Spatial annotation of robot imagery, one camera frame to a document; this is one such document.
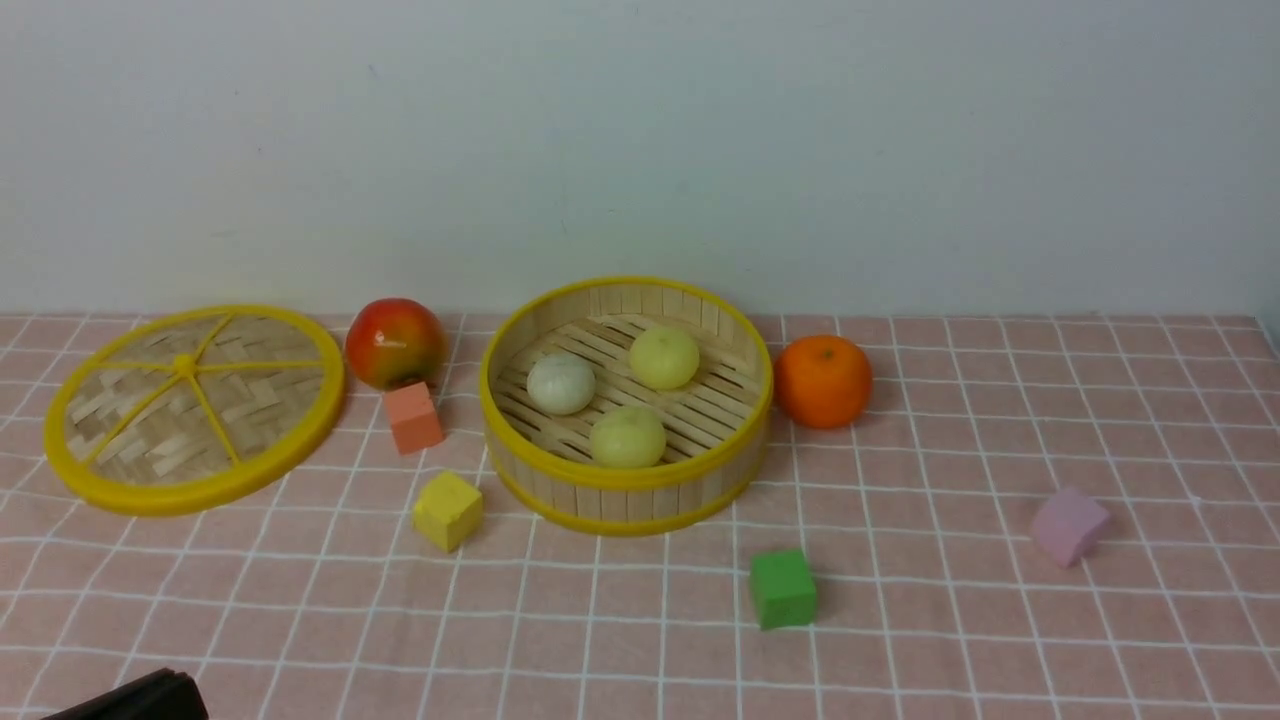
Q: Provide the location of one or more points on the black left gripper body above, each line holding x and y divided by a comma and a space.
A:
162, 694

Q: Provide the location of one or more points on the white bun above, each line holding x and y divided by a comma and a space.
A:
561, 384

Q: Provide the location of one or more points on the yellow bun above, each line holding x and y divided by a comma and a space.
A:
628, 437
664, 358

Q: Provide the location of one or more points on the yellow bamboo steamer lid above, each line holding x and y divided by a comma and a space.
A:
196, 410

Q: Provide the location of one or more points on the yellow bamboo steamer tray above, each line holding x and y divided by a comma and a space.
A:
716, 426

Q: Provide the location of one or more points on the pink checkered tablecloth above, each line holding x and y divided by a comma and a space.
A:
316, 598

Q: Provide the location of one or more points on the yellow foam cube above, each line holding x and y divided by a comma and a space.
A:
447, 511

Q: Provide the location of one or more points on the orange foam cube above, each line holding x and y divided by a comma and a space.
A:
413, 419

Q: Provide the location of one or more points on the red apple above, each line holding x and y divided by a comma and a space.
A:
394, 343

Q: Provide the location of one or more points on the green foam cube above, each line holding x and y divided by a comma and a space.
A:
782, 589

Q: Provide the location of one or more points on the orange fruit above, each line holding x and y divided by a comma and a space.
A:
823, 381

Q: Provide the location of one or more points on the pink foam cube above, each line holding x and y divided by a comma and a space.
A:
1068, 525

